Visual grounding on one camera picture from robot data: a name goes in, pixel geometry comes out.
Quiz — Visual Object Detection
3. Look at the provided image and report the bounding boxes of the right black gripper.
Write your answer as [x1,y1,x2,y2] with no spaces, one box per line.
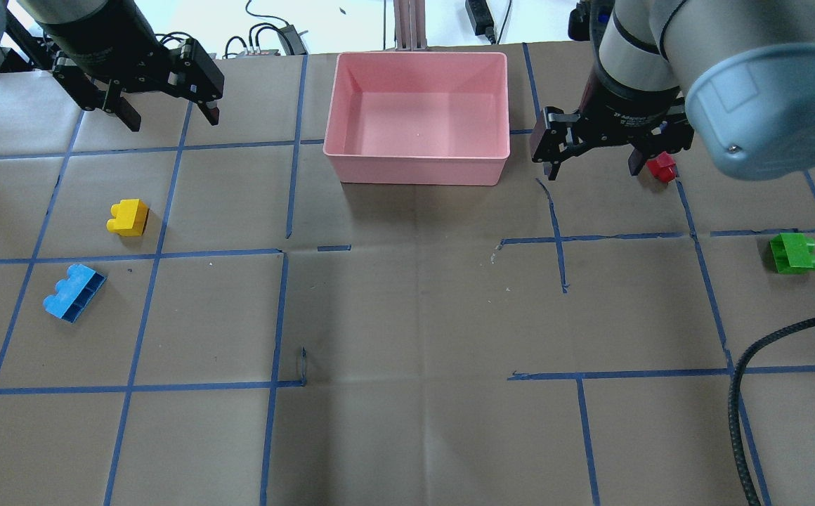
[530,106,696,181]

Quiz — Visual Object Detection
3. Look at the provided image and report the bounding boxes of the pink plastic box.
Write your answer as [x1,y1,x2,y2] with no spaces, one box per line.
[323,51,511,186]

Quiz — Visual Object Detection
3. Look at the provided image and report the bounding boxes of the black usb hub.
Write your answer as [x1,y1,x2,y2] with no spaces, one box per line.
[277,25,308,56]

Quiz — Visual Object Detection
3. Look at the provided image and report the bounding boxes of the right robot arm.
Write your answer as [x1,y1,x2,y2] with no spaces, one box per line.
[530,1,815,181]

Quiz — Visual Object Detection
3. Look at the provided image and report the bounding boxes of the red toy block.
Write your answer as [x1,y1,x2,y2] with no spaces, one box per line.
[646,151,677,185]

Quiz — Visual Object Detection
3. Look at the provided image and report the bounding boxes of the black braided cable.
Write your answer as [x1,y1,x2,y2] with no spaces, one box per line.
[727,308,815,506]

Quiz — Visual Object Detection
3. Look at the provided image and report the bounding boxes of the aluminium frame post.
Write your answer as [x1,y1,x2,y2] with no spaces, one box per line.
[393,0,428,51]

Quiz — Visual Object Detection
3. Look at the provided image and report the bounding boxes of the blue toy block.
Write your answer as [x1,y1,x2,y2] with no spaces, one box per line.
[42,264,106,323]

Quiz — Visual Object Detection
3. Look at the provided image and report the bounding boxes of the yellow toy block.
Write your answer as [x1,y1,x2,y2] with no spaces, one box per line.
[105,199,150,237]

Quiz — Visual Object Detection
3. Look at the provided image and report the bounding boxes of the black power adapter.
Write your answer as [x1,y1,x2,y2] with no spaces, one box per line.
[464,0,495,43]

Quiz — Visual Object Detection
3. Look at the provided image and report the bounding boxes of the green toy block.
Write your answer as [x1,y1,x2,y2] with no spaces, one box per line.
[769,233,815,275]

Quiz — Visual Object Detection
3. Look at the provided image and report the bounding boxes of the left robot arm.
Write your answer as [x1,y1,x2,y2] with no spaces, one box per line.
[0,1,225,131]

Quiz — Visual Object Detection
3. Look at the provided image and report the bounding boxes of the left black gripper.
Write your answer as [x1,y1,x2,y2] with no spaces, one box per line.
[52,38,225,132]

